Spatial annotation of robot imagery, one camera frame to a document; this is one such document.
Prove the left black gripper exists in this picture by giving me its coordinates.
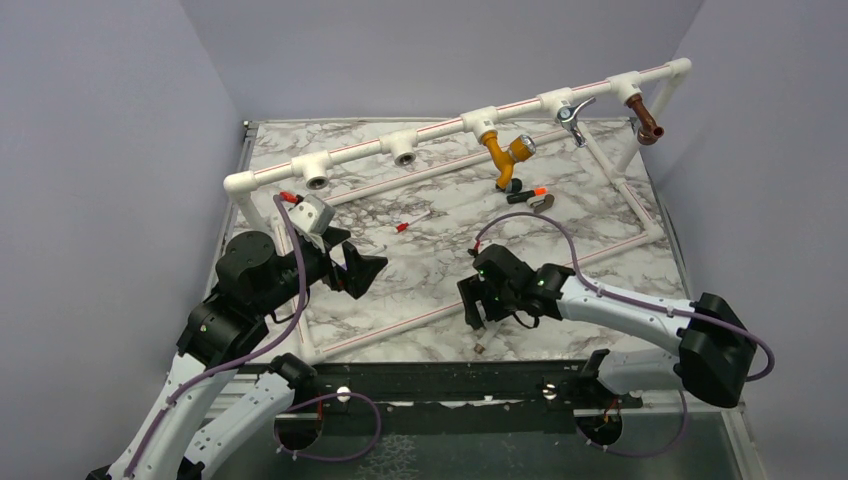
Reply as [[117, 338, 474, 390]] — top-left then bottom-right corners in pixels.
[[257, 225, 389, 315]]

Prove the white faucet chrome knob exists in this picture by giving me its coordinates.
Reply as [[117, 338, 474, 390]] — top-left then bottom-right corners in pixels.
[[473, 325, 500, 355]]

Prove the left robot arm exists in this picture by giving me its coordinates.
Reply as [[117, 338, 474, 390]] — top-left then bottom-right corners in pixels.
[[88, 227, 388, 479]]

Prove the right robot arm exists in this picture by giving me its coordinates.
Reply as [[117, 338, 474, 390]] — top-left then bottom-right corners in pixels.
[[457, 245, 756, 408]]

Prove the black orange marker pen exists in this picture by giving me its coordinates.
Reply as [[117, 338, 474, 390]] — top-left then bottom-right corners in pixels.
[[506, 187, 548, 205]]

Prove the yellow plastic faucet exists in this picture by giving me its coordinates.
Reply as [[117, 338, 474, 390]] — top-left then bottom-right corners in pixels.
[[479, 130, 536, 192]]

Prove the brown plastic faucet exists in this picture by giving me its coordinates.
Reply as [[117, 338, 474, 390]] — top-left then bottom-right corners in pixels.
[[625, 93, 665, 146]]

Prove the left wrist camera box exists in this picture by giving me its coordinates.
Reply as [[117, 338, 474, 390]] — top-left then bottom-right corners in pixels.
[[288, 195, 336, 238]]

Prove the black mounting rail base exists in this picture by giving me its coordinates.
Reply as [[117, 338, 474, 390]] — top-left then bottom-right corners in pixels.
[[261, 360, 642, 437]]

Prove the white PVC pipe frame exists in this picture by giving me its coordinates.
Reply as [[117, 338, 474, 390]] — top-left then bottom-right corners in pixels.
[[223, 57, 693, 364]]

